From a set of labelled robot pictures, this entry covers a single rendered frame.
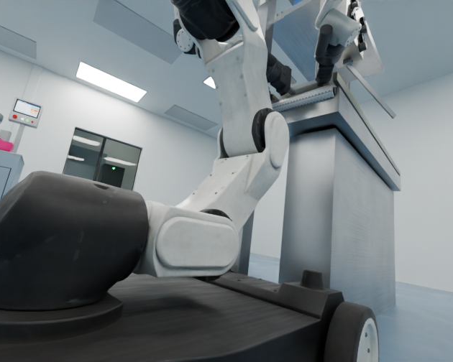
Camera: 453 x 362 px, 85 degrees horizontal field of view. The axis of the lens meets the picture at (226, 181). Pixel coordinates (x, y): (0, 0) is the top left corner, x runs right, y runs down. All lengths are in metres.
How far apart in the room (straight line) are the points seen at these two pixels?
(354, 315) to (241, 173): 0.36
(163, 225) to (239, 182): 0.25
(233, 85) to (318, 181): 0.52
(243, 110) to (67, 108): 5.31
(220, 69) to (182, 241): 0.48
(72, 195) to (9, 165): 2.44
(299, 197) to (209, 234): 0.64
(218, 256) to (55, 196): 0.28
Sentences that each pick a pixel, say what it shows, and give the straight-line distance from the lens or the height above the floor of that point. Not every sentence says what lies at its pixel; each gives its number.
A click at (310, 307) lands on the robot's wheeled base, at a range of 0.58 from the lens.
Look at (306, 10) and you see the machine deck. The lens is 1.35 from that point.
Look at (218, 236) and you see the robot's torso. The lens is 0.47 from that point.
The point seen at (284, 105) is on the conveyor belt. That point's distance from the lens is 1.08.
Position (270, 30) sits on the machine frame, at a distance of 1.32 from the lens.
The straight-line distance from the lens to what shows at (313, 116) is 1.02.
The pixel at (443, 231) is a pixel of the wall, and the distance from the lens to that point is 4.19.
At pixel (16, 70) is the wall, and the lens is 6.04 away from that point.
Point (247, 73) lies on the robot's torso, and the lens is 0.69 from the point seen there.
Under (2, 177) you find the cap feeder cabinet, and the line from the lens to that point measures 2.80.
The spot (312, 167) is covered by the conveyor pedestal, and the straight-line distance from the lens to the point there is 1.05.
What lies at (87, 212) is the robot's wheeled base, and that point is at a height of 0.31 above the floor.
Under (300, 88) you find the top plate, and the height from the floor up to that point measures 0.94.
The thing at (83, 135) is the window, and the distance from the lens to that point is 5.84.
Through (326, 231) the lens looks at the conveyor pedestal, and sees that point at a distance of 0.98.
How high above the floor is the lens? 0.30
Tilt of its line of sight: 12 degrees up
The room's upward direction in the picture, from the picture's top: 8 degrees clockwise
